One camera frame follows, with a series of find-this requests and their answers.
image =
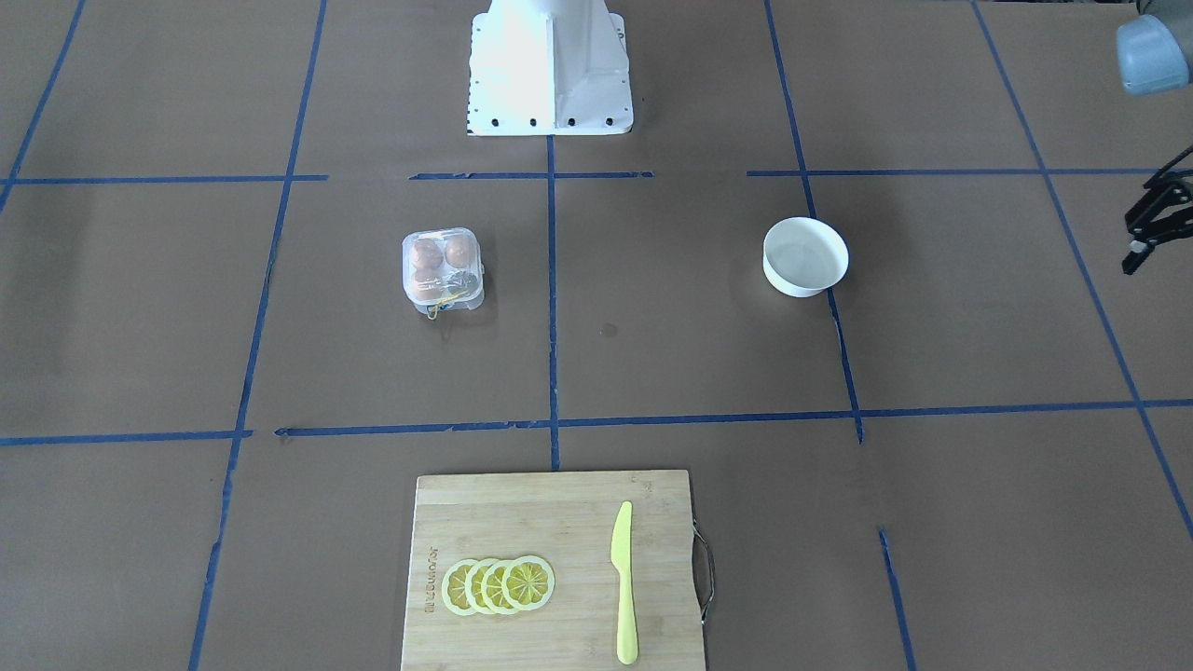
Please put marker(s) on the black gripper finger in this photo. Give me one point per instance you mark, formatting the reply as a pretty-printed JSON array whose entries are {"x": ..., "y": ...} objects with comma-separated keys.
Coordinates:
[{"x": 1138, "y": 252}]

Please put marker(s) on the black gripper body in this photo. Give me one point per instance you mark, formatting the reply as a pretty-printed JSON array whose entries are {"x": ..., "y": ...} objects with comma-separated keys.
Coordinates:
[{"x": 1158, "y": 222}]

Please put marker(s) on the brown egg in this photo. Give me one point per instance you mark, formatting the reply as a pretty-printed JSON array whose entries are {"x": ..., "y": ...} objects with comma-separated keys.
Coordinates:
[
  {"x": 426, "y": 285},
  {"x": 460, "y": 251},
  {"x": 426, "y": 254}
]

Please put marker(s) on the clear plastic egg box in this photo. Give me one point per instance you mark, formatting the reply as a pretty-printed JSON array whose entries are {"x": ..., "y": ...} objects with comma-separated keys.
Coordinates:
[{"x": 463, "y": 289}]

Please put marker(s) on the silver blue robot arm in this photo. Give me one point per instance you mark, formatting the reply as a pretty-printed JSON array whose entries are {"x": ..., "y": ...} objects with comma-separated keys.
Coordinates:
[{"x": 1154, "y": 53}]

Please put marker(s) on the brown egg front in box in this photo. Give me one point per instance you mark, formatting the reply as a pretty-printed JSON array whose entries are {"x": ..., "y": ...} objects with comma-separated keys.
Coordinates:
[{"x": 426, "y": 285}]

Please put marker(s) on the white ceramic bowl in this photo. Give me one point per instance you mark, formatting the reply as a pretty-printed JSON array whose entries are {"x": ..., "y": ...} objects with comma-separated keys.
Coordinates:
[{"x": 802, "y": 256}]

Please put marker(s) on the yellow plastic knife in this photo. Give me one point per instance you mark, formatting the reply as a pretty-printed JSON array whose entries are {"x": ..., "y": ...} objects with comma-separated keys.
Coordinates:
[{"x": 626, "y": 618}]

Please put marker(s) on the bamboo cutting board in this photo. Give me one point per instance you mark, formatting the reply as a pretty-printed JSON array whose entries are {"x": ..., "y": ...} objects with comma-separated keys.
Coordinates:
[{"x": 565, "y": 517}]

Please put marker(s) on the lemon slice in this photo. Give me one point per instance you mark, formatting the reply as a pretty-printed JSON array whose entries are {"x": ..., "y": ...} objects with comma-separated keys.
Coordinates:
[
  {"x": 456, "y": 588},
  {"x": 529, "y": 582},
  {"x": 474, "y": 586},
  {"x": 491, "y": 589}
]

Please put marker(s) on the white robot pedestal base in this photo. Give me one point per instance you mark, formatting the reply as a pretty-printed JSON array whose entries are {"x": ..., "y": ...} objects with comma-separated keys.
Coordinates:
[{"x": 549, "y": 68}]

